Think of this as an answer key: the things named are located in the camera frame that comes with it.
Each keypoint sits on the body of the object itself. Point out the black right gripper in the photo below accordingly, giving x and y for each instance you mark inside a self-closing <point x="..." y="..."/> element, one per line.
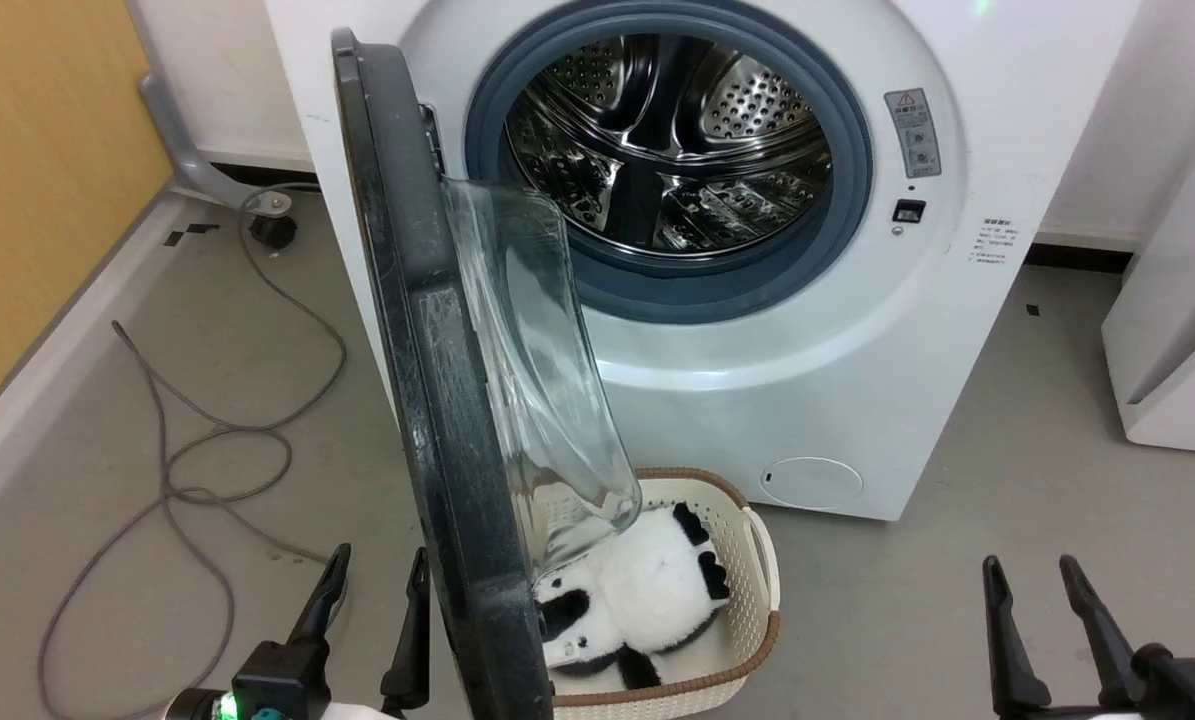
<point x="1192" y="690"/>

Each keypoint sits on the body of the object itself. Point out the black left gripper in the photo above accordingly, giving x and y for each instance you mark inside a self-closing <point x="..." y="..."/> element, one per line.
<point x="282" y="680"/>

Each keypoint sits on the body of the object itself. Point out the dark washing machine door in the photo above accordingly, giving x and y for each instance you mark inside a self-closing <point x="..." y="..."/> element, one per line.
<point x="427" y="400"/>

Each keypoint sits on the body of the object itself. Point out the white front-load washing machine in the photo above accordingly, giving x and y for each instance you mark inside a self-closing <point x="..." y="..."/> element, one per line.
<point x="757" y="400"/>

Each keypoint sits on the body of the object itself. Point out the black door latch socket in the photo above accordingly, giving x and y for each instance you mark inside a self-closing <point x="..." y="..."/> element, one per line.
<point x="909" y="211"/>

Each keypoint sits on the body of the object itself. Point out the grey rubber door gasket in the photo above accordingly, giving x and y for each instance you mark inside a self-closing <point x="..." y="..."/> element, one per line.
<point x="847" y="160"/>

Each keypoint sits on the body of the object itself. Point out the steel washing machine drum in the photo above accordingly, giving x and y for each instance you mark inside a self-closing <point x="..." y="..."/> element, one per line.
<point x="657" y="150"/>

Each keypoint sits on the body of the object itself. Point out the black and white panda plush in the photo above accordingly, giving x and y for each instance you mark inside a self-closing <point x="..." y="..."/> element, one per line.
<point x="647" y="590"/>

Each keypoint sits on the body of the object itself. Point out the round white filter cover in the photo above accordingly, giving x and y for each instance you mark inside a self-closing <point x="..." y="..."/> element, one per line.
<point x="813" y="484"/>

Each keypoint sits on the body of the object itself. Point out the white laundry basket brown rim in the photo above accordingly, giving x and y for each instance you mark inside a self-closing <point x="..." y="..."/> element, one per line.
<point x="757" y="575"/>

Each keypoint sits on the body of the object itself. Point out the white cabinet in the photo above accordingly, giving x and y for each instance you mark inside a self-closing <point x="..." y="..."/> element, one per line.
<point x="1187" y="350"/>

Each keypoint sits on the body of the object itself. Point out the small printed text label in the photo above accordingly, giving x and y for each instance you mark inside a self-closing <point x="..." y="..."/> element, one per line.
<point x="992" y="243"/>

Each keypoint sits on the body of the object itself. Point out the grey warning sticker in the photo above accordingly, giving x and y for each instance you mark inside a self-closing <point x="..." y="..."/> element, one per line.
<point x="913" y="132"/>

